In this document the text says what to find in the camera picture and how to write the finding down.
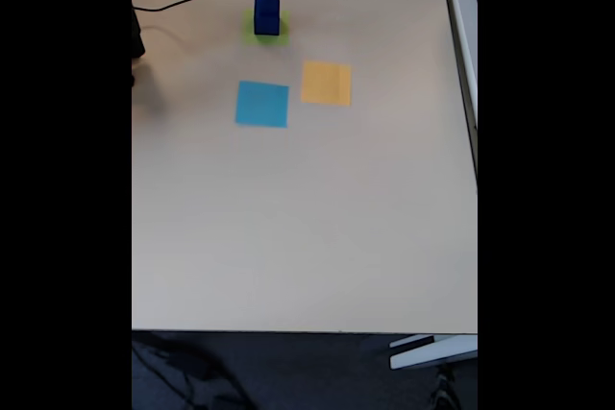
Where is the large blue cube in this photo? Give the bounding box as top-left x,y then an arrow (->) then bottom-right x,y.
253,0 -> 282,37

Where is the green paper square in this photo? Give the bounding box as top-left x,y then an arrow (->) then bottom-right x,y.
241,8 -> 292,49

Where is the orange paper square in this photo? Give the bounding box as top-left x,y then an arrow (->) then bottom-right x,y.
300,60 -> 353,108

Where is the light blue paper square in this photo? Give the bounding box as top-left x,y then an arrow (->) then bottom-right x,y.
234,80 -> 290,130

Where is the white neighbouring table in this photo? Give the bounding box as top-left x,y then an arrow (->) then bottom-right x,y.
436,0 -> 479,195

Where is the white table foot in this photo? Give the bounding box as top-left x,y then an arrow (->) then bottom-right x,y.
388,334 -> 479,372

